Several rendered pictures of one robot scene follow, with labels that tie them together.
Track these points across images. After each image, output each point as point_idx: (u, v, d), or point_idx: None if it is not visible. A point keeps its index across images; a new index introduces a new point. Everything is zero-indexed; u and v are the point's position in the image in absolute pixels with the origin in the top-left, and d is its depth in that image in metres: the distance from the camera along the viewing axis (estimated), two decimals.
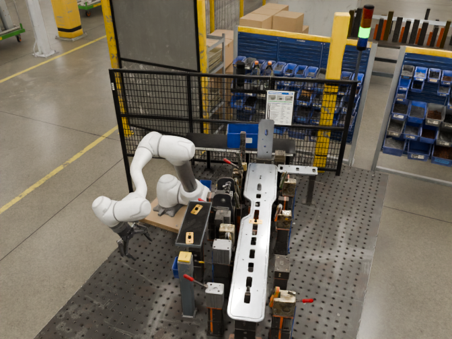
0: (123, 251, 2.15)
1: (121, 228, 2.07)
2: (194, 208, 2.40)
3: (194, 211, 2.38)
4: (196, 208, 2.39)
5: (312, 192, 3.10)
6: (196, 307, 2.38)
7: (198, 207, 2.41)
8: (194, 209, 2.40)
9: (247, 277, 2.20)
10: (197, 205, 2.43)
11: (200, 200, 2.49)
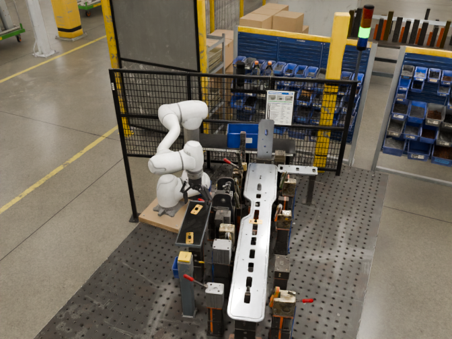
0: (182, 189, 2.34)
1: (188, 175, 2.22)
2: (194, 208, 2.40)
3: (194, 211, 2.38)
4: (196, 208, 2.39)
5: (312, 192, 3.10)
6: (196, 307, 2.38)
7: (198, 207, 2.41)
8: (194, 209, 2.40)
9: (247, 277, 2.20)
10: (197, 205, 2.43)
11: (200, 200, 2.49)
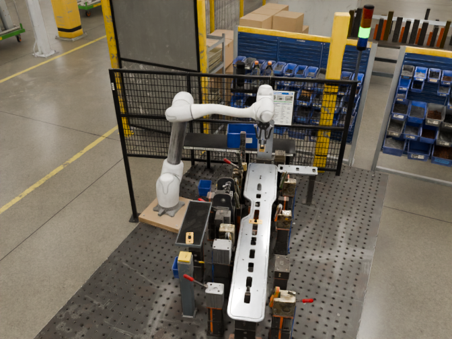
0: (257, 134, 2.72)
1: None
2: (259, 148, 2.79)
3: (261, 150, 2.77)
4: (262, 147, 2.78)
5: (312, 192, 3.10)
6: (196, 307, 2.38)
7: (262, 146, 2.81)
8: (259, 148, 2.79)
9: (247, 277, 2.20)
10: (260, 145, 2.82)
11: (200, 200, 2.49)
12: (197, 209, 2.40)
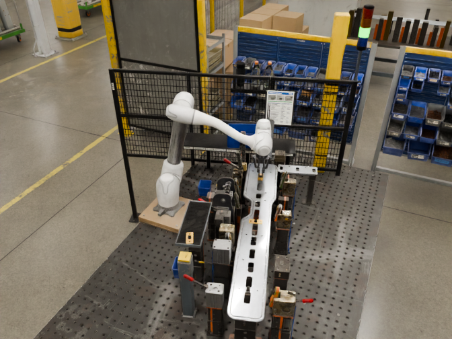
0: (255, 163, 2.85)
1: None
2: (258, 177, 2.92)
3: (259, 179, 2.90)
4: (261, 176, 2.91)
5: (312, 192, 3.10)
6: (196, 307, 2.38)
7: (261, 175, 2.94)
8: (258, 177, 2.92)
9: (247, 277, 2.20)
10: (259, 173, 2.95)
11: (200, 200, 2.49)
12: (197, 209, 2.40)
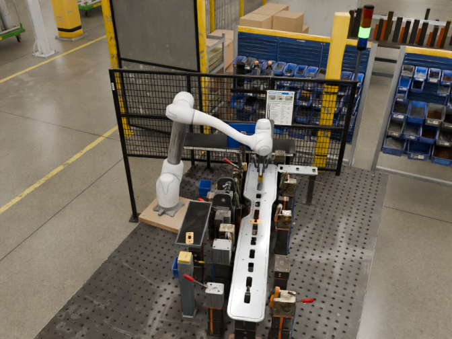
0: (255, 163, 2.85)
1: None
2: (258, 176, 2.92)
3: (259, 178, 2.90)
4: (261, 175, 2.91)
5: (312, 192, 3.10)
6: (196, 307, 2.38)
7: (261, 175, 2.94)
8: (258, 177, 2.92)
9: (247, 277, 2.20)
10: (259, 173, 2.95)
11: (200, 200, 2.49)
12: (197, 209, 2.40)
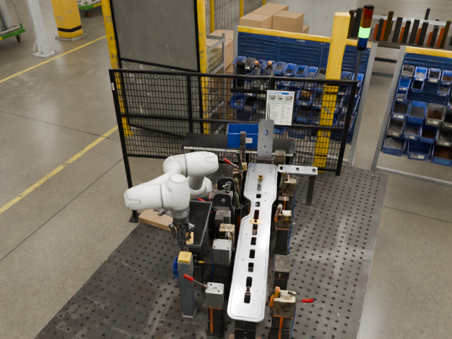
0: (174, 234, 2.00)
1: (175, 215, 1.89)
2: (258, 176, 2.92)
3: (259, 177, 2.90)
4: (261, 175, 2.92)
5: (312, 192, 3.10)
6: (196, 307, 2.38)
7: (261, 175, 2.94)
8: (258, 177, 2.92)
9: (247, 277, 2.20)
10: (259, 175, 2.96)
11: (200, 200, 2.49)
12: (197, 209, 2.40)
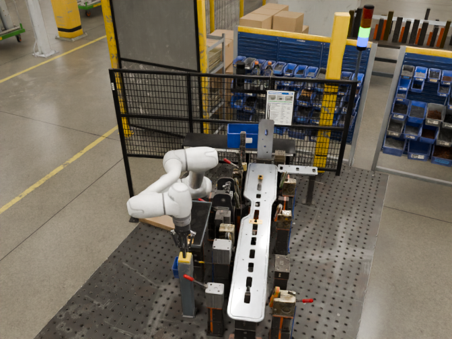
0: (176, 241, 2.03)
1: (177, 222, 1.92)
2: (258, 176, 2.92)
3: (259, 177, 2.90)
4: (261, 175, 2.92)
5: (312, 192, 3.10)
6: (196, 307, 2.38)
7: (261, 175, 2.94)
8: (258, 177, 2.92)
9: (247, 277, 2.20)
10: (259, 175, 2.96)
11: (200, 200, 2.49)
12: (197, 209, 2.40)
